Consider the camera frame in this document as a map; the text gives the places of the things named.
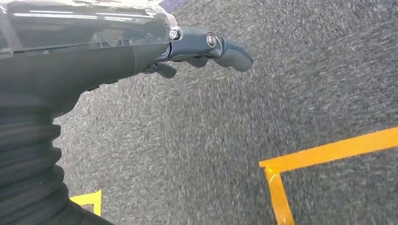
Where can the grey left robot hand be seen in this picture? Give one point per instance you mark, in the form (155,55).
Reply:
(77,62)

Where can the ribbed grey left arm sleeve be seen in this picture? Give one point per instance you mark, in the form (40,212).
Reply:
(28,170)

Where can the yellow floor tape square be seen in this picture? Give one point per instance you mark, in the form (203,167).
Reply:
(326,152)
(93,200)

